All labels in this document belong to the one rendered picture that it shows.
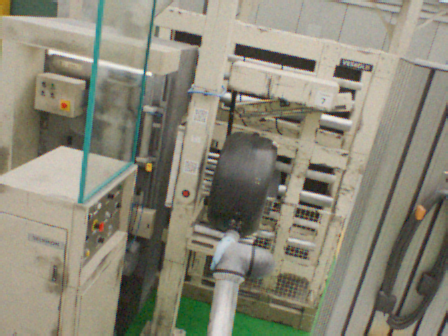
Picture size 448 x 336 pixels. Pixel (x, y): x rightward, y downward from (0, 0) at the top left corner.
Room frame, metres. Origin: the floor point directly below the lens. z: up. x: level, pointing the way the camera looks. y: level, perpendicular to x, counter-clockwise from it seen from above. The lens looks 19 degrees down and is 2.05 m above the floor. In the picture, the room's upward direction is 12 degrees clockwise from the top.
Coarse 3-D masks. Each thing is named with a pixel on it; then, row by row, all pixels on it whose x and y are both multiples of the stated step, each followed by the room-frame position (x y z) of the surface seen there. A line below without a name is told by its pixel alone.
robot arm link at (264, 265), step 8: (256, 248) 1.54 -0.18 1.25; (256, 256) 1.50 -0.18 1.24; (264, 256) 1.52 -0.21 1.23; (272, 256) 1.56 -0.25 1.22; (256, 264) 1.49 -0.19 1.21; (264, 264) 1.50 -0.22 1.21; (272, 264) 1.53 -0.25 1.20; (256, 272) 1.48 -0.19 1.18; (264, 272) 1.50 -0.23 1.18; (272, 272) 1.55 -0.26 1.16
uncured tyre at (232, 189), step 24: (240, 144) 2.30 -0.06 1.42; (264, 144) 2.34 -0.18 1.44; (216, 168) 2.22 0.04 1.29; (240, 168) 2.19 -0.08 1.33; (264, 168) 2.21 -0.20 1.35; (216, 192) 2.16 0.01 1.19; (240, 192) 2.14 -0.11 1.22; (264, 192) 2.17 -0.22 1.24; (216, 216) 2.18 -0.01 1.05; (240, 216) 2.15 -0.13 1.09
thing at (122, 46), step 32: (128, 0) 1.79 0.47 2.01; (96, 32) 1.56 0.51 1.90; (128, 32) 1.83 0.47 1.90; (96, 64) 1.56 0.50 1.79; (128, 64) 1.87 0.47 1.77; (96, 96) 1.59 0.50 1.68; (128, 96) 1.92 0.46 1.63; (96, 128) 1.63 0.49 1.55; (128, 128) 1.97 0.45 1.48; (96, 160) 1.66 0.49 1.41; (128, 160) 2.03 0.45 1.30; (96, 192) 1.68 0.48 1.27
